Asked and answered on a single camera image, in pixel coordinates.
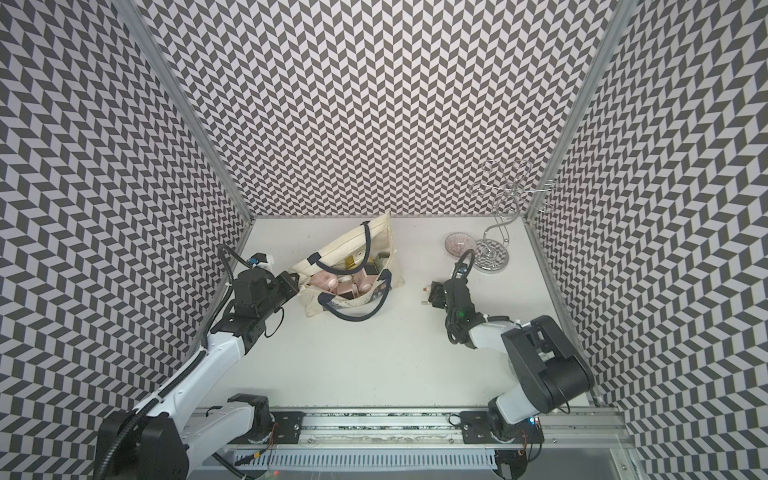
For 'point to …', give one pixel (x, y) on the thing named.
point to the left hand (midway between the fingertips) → (301, 277)
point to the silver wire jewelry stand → (505, 191)
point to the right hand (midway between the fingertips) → (441, 288)
